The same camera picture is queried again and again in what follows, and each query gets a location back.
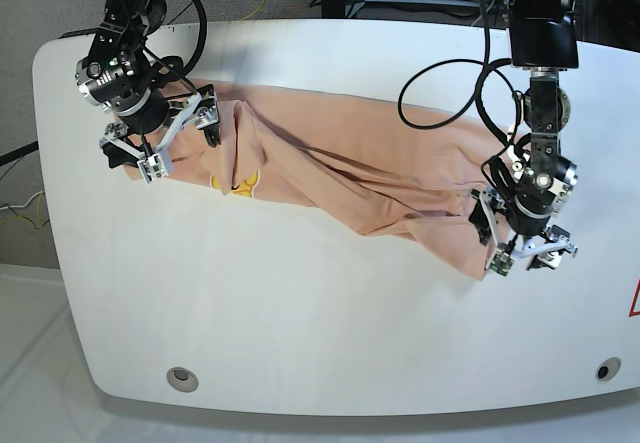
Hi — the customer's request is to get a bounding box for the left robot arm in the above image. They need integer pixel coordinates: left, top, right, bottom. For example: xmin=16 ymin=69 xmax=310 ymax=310
xmin=466 ymin=0 xmax=579 ymax=277

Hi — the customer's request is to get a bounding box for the yellow floor cable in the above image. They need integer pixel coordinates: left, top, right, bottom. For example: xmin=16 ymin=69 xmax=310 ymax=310
xmin=0 ymin=191 xmax=46 ymax=232

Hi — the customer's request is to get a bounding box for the black bar at left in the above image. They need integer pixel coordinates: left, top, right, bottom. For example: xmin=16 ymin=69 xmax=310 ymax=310
xmin=0 ymin=141 xmax=39 ymax=166

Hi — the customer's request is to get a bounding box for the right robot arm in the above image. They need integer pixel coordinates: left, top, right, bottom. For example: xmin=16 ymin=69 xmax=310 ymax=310
xmin=75 ymin=0 xmax=220 ymax=182

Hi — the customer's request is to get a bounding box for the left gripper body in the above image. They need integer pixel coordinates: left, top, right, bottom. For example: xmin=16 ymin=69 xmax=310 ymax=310
xmin=471 ymin=187 xmax=578 ymax=271

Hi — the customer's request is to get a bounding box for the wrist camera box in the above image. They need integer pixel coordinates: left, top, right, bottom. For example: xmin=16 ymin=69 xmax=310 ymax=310
xmin=486 ymin=248 xmax=514 ymax=276
xmin=137 ymin=153 xmax=174 ymax=184

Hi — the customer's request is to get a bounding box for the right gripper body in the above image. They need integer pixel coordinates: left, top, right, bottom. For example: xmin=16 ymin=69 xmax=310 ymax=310
xmin=99 ymin=85 xmax=220 ymax=160

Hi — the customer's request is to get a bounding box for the table cable grommet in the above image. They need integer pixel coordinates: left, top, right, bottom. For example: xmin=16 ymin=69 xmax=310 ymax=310
xmin=166 ymin=367 xmax=199 ymax=393
xmin=596 ymin=357 xmax=621 ymax=382

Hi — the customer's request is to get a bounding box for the peach pink T-shirt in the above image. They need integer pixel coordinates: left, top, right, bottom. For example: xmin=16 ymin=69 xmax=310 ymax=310
xmin=122 ymin=78 xmax=532 ymax=282

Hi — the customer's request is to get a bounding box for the right table cable grommet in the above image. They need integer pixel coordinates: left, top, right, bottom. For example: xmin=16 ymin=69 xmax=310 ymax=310
xmin=596 ymin=357 xmax=621 ymax=382

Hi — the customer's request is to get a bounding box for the white cable at left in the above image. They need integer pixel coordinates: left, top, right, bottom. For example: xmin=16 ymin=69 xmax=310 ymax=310
xmin=0 ymin=190 xmax=46 ymax=213

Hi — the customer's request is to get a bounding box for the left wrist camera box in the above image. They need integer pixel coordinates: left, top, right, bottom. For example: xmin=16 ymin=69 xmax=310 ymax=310
xmin=486 ymin=248 xmax=514 ymax=276

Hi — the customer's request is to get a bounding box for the red triangle sticker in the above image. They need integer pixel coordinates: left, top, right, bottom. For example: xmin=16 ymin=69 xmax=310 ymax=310
xmin=628 ymin=281 xmax=640 ymax=317

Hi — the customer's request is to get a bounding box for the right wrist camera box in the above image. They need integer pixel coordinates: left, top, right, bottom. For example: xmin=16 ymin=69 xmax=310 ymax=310
xmin=137 ymin=153 xmax=174 ymax=184

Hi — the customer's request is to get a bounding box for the left table cable grommet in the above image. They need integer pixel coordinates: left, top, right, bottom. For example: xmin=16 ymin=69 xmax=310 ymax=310
xmin=166 ymin=367 xmax=199 ymax=393

